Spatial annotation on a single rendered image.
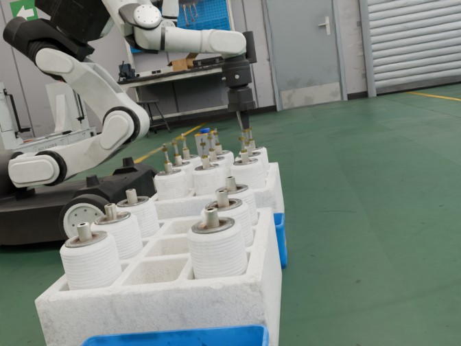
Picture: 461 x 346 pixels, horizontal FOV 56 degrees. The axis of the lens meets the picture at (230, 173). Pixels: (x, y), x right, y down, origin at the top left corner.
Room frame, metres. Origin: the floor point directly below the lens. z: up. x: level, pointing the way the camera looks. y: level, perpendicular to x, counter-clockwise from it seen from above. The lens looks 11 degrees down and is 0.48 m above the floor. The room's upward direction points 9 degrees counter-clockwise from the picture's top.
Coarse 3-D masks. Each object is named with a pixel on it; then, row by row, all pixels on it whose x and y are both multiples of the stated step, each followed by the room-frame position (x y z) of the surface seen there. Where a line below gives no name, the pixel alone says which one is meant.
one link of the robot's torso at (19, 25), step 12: (12, 24) 1.68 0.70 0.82; (24, 24) 1.65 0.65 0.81; (36, 24) 1.65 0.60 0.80; (48, 24) 1.64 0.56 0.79; (12, 36) 1.67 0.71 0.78; (24, 36) 1.66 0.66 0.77; (36, 36) 1.65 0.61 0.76; (48, 36) 1.64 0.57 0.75; (60, 36) 1.63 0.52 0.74; (24, 48) 1.67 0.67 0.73; (72, 48) 1.63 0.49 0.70; (84, 48) 1.67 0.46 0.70
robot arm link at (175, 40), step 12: (144, 36) 1.30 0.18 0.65; (156, 36) 1.30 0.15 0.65; (168, 36) 1.31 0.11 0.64; (180, 36) 1.31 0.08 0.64; (192, 36) 1.32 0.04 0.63; (144, 48) 1.35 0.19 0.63; (156, 48) 1.33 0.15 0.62; (168, 48) 1.32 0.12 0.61; (180, 48) 1.32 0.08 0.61; (192, 48) 1.33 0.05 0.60
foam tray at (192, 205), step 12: (276, 168) 1.44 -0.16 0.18; (276, 180) 1.34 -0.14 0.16; (192, 192) 1.28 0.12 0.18; (264, 192) 1.17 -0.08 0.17; (276, 192) 1.25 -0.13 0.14; (156, 204) 1.22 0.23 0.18; (168, 204) 1.22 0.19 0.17; (180, 204) 1.21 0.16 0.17; (192, 204) 1.20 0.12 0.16; (204, 204) 1.20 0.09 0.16; (264, 204) 1.17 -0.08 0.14; (276, 204) 1.18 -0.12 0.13; (168, 216) 1.22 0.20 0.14; (180, 216) 1.21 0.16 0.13
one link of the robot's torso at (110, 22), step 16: (48, 0) 1.57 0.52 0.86; (64, 0) 1.56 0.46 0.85; (80, 0) 1.56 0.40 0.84; (96, 0) 1.56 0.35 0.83; (64, 16) 1.58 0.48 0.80; (80, 16) 1.58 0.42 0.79; (96, 16) 1.58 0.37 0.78; (64, 32) 1.64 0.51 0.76; (80, 32) 1.60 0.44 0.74; (96, 32) 1.62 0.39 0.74
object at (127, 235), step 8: (136, 216) 0.88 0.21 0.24; (112, 224) 0.82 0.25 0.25; (120, 224) 0.83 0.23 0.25; (128, 224) 0.83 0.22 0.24; (136, 224) 0.86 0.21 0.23; (112, 232) 0.82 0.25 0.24; (120, 232) 0.82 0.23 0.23; (128, 232) 0.83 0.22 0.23; (136, 232) 0.85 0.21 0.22; (120, 240) 0.82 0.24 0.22; (128, 240) 0.83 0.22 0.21; (136, 240) 0.84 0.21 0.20; (120, 248) 0.82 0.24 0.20; (128, 248) 0.83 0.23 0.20; (136, 248) 0.84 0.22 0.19; (120, 256) 0.82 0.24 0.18; (128, 256) 0.82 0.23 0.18; (136, 256) 0.84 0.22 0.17
